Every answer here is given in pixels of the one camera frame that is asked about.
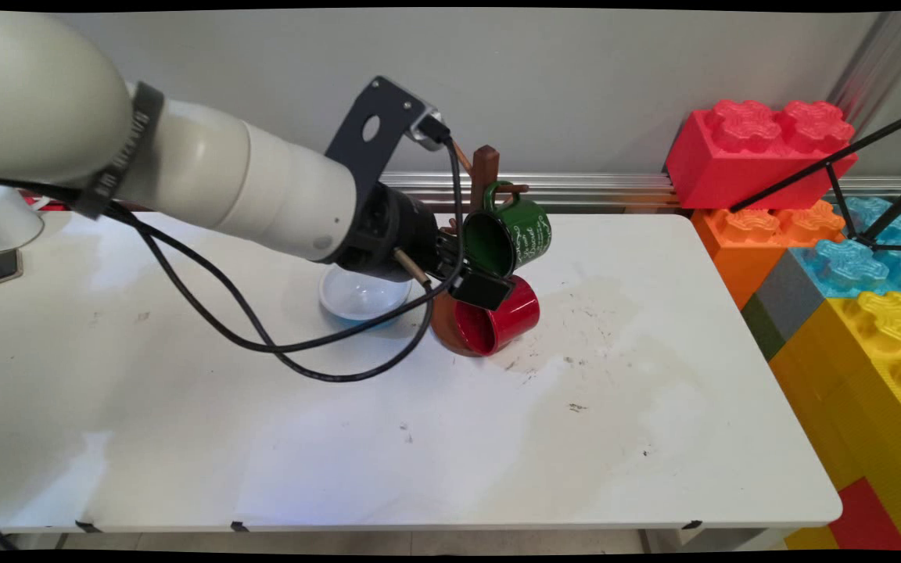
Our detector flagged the giant grey building block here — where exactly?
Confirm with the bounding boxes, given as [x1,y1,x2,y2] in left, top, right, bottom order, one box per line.
[756,250,835,341]

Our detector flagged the horizontal aluminium rail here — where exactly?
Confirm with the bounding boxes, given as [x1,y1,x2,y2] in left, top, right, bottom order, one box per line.
[380,170,682,213]

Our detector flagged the white and blue bowl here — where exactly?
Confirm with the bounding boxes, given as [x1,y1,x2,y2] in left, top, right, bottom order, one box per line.
[319,262,412,325]

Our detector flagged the black gripper cable brass plug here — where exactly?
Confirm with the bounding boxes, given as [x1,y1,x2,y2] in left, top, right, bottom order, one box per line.
[0,176,436,384]

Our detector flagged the giant dark green building block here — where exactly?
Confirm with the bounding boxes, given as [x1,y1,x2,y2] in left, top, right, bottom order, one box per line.
[741,293,788,362]

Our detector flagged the giant yellow building block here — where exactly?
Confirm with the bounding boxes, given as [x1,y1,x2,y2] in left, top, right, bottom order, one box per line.
[770,291,901,548]

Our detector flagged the white rounded cup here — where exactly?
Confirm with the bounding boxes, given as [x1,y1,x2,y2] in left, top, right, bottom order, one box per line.
[0,181,45,253]

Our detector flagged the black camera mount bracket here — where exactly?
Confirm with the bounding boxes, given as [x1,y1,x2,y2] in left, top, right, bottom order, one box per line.
[325,76,440,192]

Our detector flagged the black tripod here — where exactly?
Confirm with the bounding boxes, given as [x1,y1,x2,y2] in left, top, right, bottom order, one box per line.
[730,106,901,253]

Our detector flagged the giant red building block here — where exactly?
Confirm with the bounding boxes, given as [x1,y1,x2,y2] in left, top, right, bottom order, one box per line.
[666,99,858,210]

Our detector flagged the black camera usb cable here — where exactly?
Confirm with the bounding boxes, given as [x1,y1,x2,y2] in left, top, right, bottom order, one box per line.
[0,117,471,354]

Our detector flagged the brown wooden mug tree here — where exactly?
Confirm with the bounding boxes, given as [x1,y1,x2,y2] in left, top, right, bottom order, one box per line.
[429,141,531,359]

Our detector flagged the green enamel mug white writing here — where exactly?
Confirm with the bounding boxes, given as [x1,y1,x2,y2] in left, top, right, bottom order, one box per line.
[462,181,553,278]

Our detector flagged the red enamel mug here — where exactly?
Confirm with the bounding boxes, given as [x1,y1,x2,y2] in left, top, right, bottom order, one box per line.
[454,274,541,357]

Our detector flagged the black velcro strap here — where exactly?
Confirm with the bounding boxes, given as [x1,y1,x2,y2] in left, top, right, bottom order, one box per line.
[71,82,166,220]

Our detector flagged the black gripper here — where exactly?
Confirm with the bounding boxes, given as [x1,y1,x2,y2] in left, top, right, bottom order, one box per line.
[333,184,515,311]

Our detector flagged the giant orange building block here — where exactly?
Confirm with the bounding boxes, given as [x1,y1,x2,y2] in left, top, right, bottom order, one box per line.
[691,199,846,310]

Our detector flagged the slanted aluminium post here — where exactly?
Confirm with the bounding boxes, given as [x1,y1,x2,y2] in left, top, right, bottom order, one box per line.
[827,12,901,177]

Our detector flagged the giant light blue building block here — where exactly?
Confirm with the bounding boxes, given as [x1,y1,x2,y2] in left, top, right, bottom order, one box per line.
[791,195,901,298]

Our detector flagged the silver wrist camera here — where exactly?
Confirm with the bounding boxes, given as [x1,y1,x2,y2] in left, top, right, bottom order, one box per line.
[410,109,451,151]

